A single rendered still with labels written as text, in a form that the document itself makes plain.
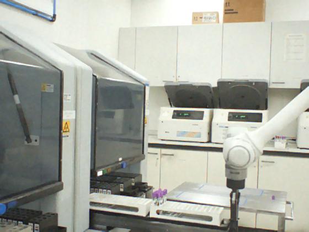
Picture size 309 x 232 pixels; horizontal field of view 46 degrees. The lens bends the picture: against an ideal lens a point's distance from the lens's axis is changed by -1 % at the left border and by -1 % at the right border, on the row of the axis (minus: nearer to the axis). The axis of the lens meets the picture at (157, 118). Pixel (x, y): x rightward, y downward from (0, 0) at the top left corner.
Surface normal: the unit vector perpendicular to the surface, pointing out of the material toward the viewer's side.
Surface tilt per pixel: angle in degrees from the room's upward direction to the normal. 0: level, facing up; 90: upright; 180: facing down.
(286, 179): 90
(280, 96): 90
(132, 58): 90
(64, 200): 90
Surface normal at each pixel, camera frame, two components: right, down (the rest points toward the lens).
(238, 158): -0.29, 0.12
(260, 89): -0.22, 0.80
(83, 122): 0.95, 0.04
